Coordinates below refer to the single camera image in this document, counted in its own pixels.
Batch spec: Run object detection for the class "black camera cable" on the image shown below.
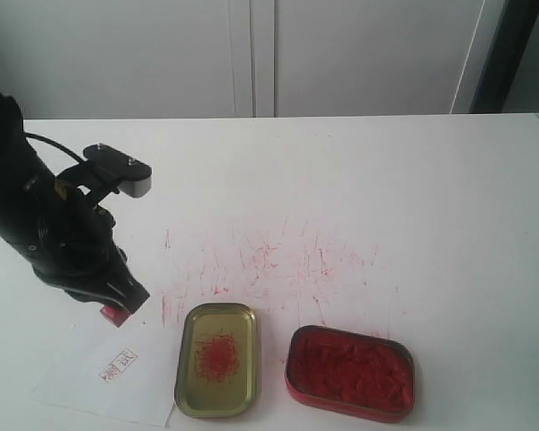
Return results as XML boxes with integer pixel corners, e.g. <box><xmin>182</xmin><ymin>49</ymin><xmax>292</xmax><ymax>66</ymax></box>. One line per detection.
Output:
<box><xmin>24</xmin><ymin>132</ymin><xmax>89</xmax><ymax>165</ymax></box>

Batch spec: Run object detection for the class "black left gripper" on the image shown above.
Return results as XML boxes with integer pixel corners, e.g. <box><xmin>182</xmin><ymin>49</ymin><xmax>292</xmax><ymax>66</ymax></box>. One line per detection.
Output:
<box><xmin>0</xmin><ymin>148</ymin><xmax>150</xmax><ymax>312</ymax></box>

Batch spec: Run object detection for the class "gold tin lid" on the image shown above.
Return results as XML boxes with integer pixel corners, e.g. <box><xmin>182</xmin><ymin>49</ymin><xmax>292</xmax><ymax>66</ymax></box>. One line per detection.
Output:
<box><xmin>174</xmin><ymin>303</ymin><xmax>260</xmax><ymax>419</ymax></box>

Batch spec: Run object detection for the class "red ink tin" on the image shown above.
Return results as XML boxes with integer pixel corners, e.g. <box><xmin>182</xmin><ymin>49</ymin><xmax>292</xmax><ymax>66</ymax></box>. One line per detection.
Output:
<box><xmin>285</xmin><ymin>325</ymin><xmax>416</xmax><ymax>423</ymax></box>

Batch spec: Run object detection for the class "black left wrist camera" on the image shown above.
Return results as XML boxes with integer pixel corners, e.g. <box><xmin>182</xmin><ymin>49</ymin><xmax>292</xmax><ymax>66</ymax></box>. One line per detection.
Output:
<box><xmin>56</xmin><ymin>143</ymin><xmax>154</xmax><ymax>203</ymax></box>

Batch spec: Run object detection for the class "red stamp block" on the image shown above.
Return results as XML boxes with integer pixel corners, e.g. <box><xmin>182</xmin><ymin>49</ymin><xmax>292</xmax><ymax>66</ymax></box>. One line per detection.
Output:
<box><xmin>100</xmin><ymin>305</ymin><xmax>130</xmax><ymax>328</ymax></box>

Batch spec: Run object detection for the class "white paper sheet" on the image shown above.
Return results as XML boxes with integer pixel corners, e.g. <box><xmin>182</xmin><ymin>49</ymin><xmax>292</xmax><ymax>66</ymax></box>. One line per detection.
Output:
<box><xmin>32</xmin><ymin>311</ymin><xmax>179</xmax><ymax>427</ymax></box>

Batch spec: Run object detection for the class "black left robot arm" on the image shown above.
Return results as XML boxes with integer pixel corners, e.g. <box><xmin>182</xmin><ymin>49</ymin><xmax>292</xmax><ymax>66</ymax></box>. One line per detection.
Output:
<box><xmin>0</xmin><ymin>93</ymin><xmax>152</xmax><ymax>314</ymax></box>

